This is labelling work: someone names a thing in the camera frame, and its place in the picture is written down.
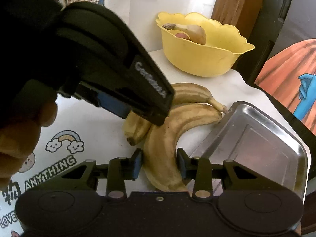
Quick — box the person's left hand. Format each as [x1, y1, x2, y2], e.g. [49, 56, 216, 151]
[0, 101, 58, 185]

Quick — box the white printed table mat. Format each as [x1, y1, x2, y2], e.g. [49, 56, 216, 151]
[0, 48, 310, 237]

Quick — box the yellowish fruit piece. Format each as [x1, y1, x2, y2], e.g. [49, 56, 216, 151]
[162, 23, 206, 45]

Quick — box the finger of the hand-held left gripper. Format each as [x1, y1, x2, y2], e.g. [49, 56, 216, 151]
[76, 81, 132, 119]
[84, 52, 176, 126]

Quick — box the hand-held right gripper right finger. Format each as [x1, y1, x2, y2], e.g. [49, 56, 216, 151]
[176, 148, 267, 200]

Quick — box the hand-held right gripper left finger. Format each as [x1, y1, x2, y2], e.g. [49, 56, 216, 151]
[59, 148, 144, 200]

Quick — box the orange dress woman poster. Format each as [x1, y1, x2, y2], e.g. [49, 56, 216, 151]
[254, 38, 316, 139]

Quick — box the yellow plastic bowl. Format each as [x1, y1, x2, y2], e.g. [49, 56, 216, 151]
[155, 12, 255, 77]

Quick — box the metal tray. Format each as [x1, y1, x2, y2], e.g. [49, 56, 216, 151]
[195, 101, 309, 200]

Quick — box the wooden door frame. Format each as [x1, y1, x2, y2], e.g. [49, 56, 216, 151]
[211, 0, 269, 34]

